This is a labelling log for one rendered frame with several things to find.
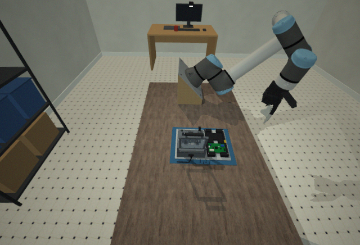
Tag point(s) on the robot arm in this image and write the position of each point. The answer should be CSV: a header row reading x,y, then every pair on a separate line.
x,y
288,37

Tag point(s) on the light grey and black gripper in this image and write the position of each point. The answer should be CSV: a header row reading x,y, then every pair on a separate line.
x,y
272,96

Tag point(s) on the green circuit board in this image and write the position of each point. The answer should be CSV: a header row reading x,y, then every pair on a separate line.
x,y
216,147

